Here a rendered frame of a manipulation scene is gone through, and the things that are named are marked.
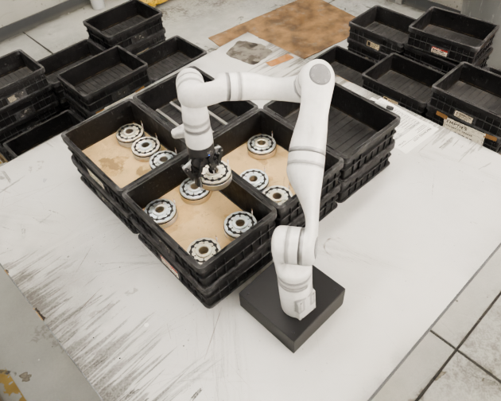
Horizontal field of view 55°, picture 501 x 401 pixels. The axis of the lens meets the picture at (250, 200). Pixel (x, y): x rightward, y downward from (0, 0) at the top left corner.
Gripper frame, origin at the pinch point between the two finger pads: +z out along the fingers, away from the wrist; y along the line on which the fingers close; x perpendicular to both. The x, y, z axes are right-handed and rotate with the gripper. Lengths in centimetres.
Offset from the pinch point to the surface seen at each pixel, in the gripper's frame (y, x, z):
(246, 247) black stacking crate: -1.1, -18.7, 14.8
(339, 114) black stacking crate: 67, 7, 17
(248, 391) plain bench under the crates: -25, -46, 31
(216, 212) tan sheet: 2.2, 0.3, 17.2
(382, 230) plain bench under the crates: 44, -35, 30
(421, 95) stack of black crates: 156, 22, 61
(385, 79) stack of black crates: 155, 46, 61
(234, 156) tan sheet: 23.2, 16.3, 16.9
